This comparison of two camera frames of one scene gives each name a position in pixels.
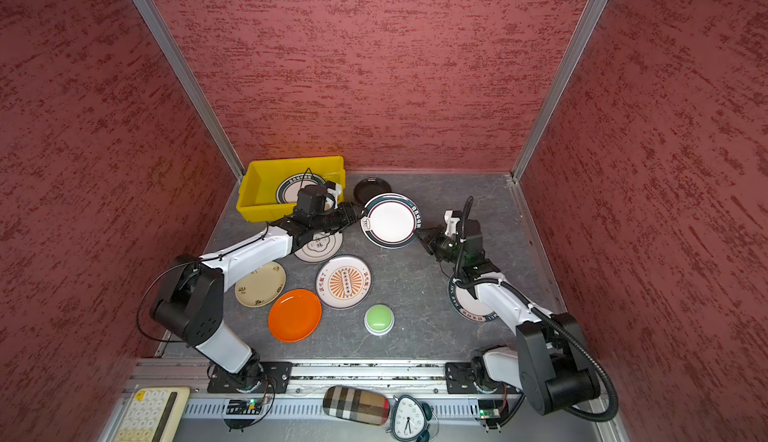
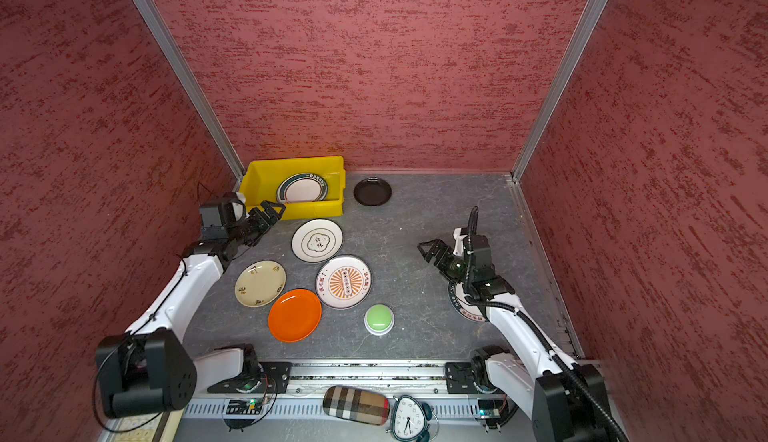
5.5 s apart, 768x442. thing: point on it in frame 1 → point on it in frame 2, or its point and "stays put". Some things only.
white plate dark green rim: [392, 220] → [303, 187]
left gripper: [349, 215] → [256, 214]
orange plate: [294, 315] stays put
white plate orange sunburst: [343, 281] stays put
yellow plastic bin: [258, 186] stays put
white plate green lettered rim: [467, 306] stays put
